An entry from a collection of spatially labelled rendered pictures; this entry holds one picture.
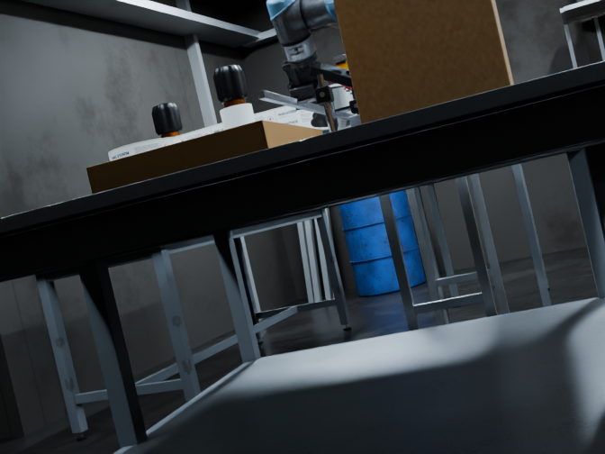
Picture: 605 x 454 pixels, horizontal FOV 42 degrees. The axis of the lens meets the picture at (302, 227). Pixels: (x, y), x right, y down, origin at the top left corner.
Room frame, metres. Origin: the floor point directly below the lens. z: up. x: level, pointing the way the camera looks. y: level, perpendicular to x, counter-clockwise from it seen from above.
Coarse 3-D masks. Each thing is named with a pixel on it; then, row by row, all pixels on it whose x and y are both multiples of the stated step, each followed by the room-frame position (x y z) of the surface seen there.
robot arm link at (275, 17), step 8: (272, 0) 1.78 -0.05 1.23; (280, 0) 1.76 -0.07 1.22; (288, 0) 1.77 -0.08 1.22; (296, 0) 1.78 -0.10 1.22; (272, 8) 1.78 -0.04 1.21; (280, 8) 1.77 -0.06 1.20; (288, 8) 1.77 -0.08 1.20; (296, 8) 1.77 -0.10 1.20; (272, 16) 1.80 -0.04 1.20; (280, 16) 1.78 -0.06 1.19; (288, 16) 1.78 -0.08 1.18; (296, 16) 1.77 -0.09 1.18; (280, 24) 1.79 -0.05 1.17; (288, 24) 1.79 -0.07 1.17; (296, 24) 1.78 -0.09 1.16; (280, 32) 1.81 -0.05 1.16; (288, 32) 1.80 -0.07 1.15; (296, 32) 1.80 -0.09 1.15; (304, 32) 1.81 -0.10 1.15; (280, 40) 1.83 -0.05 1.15; (288, 40) 1.81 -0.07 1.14; (296, 40) 1.81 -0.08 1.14; (304, 40) 1.82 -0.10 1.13
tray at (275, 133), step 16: (240, 128) 1.01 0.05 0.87; (256, 128) 1.00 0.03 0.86; (272, 128) 1.03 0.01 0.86; (288, 128) 1.10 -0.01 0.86; (304, 128) 1.18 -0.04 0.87; (176, 144) 1.03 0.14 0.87; (192, 144) 1.03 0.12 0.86; (208, 144) 1.02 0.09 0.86; (224, 144) 1.01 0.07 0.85; (240, 144) 1.01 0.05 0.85; (256, 144) 1.00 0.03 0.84; (272, 144) 1.02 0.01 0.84; (112, 160) 1.06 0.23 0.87; (128, 160) 1.05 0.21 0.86; (144, 160) 1.05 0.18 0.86; (160, 160) 1.04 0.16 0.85; (176, 160) 1.03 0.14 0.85; (192, 160) 1.03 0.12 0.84; (208, 160) 1.02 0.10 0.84; (96, 176) 1.07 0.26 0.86; (112, 176) 1.06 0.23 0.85; (128, 176) 1.06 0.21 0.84; (144, 176) 1.05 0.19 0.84; (160, 176) 1.04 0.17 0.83; (96, 192) 1.07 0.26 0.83
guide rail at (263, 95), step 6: (264, 90) 1.33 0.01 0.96; (258, 96) 1.33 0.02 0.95; (264, 96) 1.33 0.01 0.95; (270, 96) 1.36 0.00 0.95; (276, 96) 1.39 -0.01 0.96; (282, 96) 1.43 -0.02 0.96; (288, 96) 1.47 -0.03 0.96; (276, 102) 1.41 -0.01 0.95; (282, 102) 1.42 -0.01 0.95; (288, 102) 1.46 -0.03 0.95; (294, 102) 1.50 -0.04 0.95; (300, 108) 1.56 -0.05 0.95; (306, 108) 1.58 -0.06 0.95; (312, 108) 1.62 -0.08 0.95; (318, 108) 1.66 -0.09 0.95; (330, 108) 1.78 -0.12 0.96; (336, 114) 1.81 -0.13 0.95; (342, 114) 1.88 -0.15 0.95; (348, 114) 1.95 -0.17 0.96; (348, 120) 1.98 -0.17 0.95
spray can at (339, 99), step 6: (330, 84) 2.01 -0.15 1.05; (336, 84) 2.00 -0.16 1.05; (336, 90) 2.00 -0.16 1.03; (342, 90) 2.01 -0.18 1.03; (336, 96) 2.00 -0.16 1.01; (342, 96) 2.00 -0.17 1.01; (336, 102) 2.00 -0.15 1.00; (342, 102) 2.00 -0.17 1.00; (336, 108) 2.00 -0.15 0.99; (342, 120) 1.99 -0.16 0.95; (342, 126) 2.00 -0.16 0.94; (348, 126) 2.00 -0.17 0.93
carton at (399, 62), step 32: (352, 0) 1.27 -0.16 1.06; (384, 0) 1.25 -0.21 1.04; (416, 0) 1.24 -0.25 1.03; (448, 0) 1.22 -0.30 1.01; (480, 0) 1.21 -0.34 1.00; (352, 32) 1.27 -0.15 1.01; (384, 32) 1.25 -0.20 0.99; (416, 32) 1.24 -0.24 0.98; (448, 32) 1.22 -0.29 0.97; (480, 32) 1.21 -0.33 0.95; (352, 64) 1.27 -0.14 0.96; (384, 64) 1.26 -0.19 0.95; (416, 64) 1.24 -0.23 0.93; (448, 64) 1.23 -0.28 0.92; (480, 64) 1.21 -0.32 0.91; (384, 96) 1.26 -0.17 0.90; (416, 96) 1.25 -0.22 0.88; (448, 96) 1.23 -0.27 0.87
